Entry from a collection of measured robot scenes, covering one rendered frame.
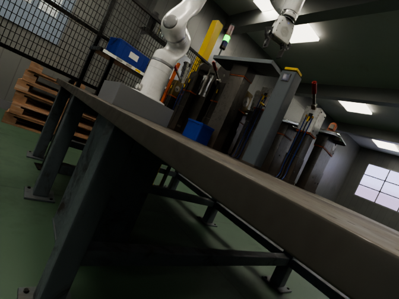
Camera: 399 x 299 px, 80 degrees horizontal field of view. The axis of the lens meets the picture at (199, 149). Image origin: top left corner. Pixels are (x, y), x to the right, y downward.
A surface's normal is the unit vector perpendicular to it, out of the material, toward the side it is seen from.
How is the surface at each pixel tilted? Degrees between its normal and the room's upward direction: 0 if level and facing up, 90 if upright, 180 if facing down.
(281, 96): 90
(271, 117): 90
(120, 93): 90
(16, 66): 90
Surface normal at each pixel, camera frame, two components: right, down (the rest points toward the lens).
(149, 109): 0.55, 0.28
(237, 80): -0.62, -0.25
